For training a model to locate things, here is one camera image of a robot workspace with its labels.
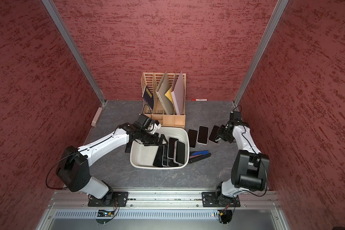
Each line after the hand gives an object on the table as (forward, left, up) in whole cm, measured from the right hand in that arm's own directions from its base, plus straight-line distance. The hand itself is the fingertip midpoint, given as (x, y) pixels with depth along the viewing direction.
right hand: (218, 136), depth 88 cm
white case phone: (+5, +9, -8) cm, 13 cm away
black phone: (+5, +16, -7) cm, 18 cm away
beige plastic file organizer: (+44, +44, +12) cm, 63 cm away
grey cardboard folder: (+27, +35, +18) cm, 48 cm away
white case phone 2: (-9, +25, -7) cm, 28 cm away
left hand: (-7, +36, +4) cm, 37 cm away
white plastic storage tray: (-9, +49, -8) cm, 50 cm away
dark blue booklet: (+38, +48, 0) cm, 61 cm away
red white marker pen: (+45, +6, -11) cm, 46 cm away
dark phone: (+8, 0, -11) cm, 13 cm away
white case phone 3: (-4, +31, -5) cm, 31 cm away
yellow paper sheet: (+22, +31, +17) cm, 42 cm away
